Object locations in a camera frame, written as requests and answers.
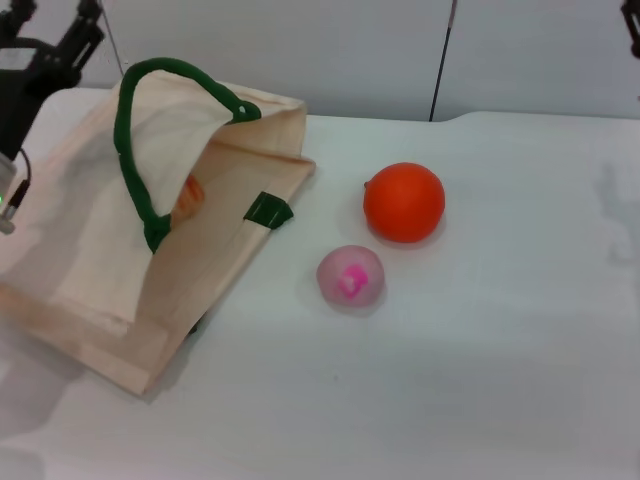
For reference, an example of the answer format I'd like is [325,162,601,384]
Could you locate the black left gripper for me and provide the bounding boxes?
[0,0,107,157]

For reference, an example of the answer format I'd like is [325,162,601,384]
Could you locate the orange striped bread loaf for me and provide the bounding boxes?
[171,174,207,222]

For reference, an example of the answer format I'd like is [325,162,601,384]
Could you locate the cream tote bag green handles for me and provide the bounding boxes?
[0,57,318,397]

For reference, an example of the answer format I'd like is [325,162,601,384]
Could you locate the orange toy fruit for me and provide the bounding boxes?
[362,161,446,245]

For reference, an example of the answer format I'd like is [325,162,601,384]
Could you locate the pink peach bun toy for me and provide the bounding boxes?
[315,244,388,315]

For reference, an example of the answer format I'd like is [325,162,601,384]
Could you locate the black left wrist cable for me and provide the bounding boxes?
[7,148,33,214]

